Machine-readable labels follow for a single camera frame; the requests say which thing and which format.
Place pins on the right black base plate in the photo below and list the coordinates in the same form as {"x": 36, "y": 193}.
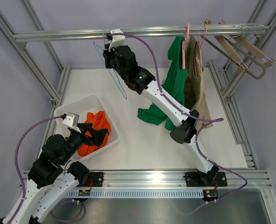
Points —
{"x": 198, "y": 179}

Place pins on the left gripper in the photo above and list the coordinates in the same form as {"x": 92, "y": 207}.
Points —
{"x": 97, "y": 136}

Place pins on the white slotted cable duct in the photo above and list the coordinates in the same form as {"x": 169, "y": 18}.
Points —
{"x": 137, "y": 193}

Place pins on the grey plastic hanger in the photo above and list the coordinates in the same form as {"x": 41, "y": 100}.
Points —
{"x": 251, "y": 52}

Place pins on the wooden hanger left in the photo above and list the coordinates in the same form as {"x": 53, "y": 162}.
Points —
{"x": 223, "y": 34}

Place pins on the wooden hanger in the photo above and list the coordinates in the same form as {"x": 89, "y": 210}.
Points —
{"x": 223, "y": 34}
{"x": 230, "y": 45}

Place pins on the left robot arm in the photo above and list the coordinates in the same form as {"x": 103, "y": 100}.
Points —
{"x": 40, "y": 194}

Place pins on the front aluminium rail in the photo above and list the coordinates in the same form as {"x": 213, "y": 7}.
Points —
{"x": 174, "y": 179}

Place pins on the green t shirt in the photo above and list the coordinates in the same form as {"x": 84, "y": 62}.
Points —
{"x": 174, "y": 85}

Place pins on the white plastic basket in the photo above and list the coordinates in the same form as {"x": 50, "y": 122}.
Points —
{"x": 91, "y": 103}

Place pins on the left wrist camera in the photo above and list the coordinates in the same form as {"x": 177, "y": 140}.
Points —
{"x": 71, "y": 121}

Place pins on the aluminium hanging rail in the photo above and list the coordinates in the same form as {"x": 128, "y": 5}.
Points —
{"x": 195, "y": 30}

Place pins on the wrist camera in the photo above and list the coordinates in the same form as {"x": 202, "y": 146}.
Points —
{"x": 71, "y": 121}
{"x": 117, "y": 38}

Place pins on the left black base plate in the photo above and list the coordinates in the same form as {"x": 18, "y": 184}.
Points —
{"x": 93, "y": 179}

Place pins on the light blue wire hanger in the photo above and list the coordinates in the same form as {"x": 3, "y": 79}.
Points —
{"x": 112, "y": 72}

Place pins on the wooden hanger right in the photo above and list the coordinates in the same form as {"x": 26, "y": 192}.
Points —
{"x": 230, "y": 45}

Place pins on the beige t shirt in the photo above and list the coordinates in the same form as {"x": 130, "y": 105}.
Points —
{"x": 195, "y": 98}

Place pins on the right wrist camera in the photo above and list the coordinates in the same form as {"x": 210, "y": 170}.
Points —
{"x": 117, "y": 38}

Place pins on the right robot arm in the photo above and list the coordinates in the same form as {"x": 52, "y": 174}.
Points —
{"x": 123, "y": 61}

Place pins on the pink hanger with green shirt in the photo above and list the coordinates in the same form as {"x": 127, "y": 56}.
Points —
{"x": 184, "y": 45}

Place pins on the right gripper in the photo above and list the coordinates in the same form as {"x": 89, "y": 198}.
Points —
{"x": 106, "y": 55}

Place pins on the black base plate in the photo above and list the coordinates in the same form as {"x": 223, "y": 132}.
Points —
{"x": 198, "y": 179}
{"x": 93, "y": 179}

